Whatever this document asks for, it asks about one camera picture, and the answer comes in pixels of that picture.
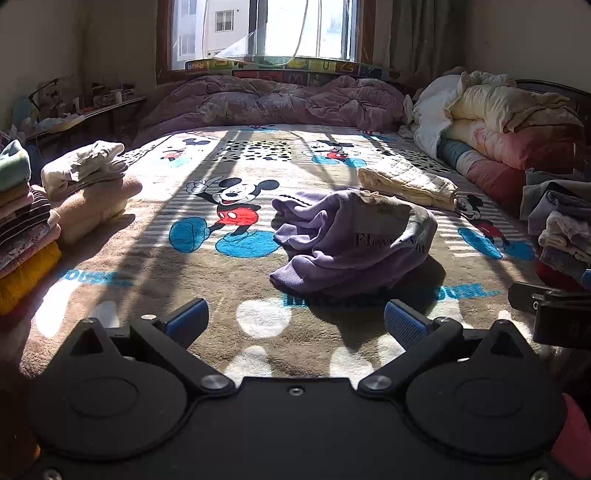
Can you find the red cloth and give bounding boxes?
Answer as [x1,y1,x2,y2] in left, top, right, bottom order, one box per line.
[551,392,591,480]

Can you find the brown curtain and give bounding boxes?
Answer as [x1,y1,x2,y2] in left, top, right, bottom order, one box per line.
[388,0,467,79]

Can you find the right pile folded clothes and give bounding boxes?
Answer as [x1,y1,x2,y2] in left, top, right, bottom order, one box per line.
[519,168,591,223]

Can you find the colourful alphabet play mat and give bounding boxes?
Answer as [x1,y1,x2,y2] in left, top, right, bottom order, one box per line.
[185,56,400,86]

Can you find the red garment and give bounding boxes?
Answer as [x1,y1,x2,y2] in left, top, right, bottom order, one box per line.
[534,262,591,292]

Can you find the black desk lamp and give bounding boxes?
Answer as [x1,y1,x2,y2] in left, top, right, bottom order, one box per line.
[28,78,62,116]

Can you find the pink quilt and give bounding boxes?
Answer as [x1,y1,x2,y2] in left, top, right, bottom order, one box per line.
[443,119,578,174]

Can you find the stack of folded clothes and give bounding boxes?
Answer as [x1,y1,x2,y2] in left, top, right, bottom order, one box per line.
[0,138,63,315]

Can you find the purple sweatshirt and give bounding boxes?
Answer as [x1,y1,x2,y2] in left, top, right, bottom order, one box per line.
[269,188,438,297]

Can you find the mauve crumpled quilt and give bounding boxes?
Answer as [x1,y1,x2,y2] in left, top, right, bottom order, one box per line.
[134,74,407,139]

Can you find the dark wooden headboard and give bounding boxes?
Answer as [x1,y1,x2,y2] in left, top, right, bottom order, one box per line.
[515,78,591,153]

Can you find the pile of folded quilts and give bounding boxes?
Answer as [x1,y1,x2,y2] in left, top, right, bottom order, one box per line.
[404,74,467,162]

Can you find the white fleece garment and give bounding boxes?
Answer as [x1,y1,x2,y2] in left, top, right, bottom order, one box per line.
[538,211,591,264]

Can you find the beige folded blanket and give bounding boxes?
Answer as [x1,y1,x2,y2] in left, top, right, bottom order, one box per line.
[32,174,144,244]

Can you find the window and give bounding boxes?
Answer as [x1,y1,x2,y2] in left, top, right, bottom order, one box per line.
[157,0,377,84]

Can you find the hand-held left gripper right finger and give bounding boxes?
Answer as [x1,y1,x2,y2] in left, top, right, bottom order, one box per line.
[358,299,539,398]

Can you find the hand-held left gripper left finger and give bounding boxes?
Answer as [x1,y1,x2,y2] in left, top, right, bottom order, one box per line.
[69,298,236,398]

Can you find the cream folded garment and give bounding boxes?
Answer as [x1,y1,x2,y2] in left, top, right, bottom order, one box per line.
[41,141,126,201]

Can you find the blue-grey garment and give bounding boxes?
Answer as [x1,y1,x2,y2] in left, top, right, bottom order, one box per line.
[539,247,591,283]

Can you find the cartoon mouse printed blanket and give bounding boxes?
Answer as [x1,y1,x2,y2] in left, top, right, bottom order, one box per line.
[18,122,555,384]

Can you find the cream quilted folded cloth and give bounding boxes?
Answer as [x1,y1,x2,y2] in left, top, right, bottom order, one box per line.
[358,167,459,212]

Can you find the cluttered side table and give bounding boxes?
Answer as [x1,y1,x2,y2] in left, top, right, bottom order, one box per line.
[25,82,149,141]

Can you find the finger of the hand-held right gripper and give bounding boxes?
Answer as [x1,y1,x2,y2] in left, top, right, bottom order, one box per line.
[508,281,555,317]

